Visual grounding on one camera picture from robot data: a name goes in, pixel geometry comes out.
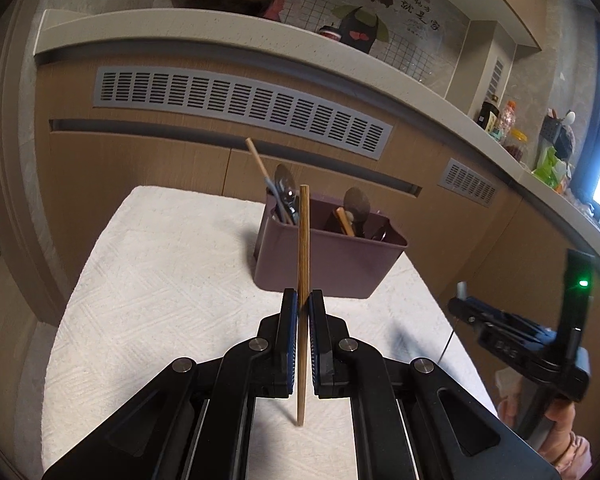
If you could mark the yellow-lidded jar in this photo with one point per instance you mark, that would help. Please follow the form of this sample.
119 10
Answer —
516 145

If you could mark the dark sauce bottle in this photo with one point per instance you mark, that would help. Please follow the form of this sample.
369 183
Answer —
489 117

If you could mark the short grey vent grille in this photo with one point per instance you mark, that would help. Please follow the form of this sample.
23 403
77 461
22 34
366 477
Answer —
467 180

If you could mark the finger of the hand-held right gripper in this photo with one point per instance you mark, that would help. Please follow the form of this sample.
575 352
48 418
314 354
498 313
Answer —
525 329
485 307

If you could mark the green packet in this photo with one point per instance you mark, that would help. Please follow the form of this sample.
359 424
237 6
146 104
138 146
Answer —
550 170

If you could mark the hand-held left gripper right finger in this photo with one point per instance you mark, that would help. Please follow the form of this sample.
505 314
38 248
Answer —
314 330

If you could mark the speckled white countertop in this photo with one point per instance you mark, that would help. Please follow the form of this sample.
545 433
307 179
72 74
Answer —
180 27

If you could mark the person's right hand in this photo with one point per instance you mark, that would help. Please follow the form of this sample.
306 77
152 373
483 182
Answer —
562 445

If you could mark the purple plastic utensil holder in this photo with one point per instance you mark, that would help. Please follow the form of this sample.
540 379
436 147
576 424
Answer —
320 265

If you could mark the light wooden chopstick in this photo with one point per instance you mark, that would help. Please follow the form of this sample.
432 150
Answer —
256 157

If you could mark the orange-capped plastic bottle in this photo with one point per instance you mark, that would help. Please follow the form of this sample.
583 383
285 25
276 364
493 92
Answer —
506 120

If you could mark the brown wooden chopstick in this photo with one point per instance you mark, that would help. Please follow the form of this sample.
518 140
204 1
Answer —
304 240

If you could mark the long grey vent grille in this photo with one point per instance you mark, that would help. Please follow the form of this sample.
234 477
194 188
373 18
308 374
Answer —
240 107

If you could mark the white textured towel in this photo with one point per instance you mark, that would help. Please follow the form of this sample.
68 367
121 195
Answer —
155 285

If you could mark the black countertop organizer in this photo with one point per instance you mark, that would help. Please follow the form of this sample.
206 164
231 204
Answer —
555 132

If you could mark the metal spoon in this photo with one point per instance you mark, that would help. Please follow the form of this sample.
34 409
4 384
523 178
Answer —
356 202
284 180

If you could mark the cartoon wall sticker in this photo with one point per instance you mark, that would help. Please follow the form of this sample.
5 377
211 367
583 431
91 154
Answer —
405 35

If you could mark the blue plastic spoon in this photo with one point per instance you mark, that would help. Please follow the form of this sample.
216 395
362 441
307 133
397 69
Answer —
272 195

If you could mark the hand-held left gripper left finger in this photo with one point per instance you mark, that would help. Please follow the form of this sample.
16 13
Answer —
290 320

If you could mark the small white wall grille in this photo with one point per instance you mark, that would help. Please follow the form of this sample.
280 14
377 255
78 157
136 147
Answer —
497 80

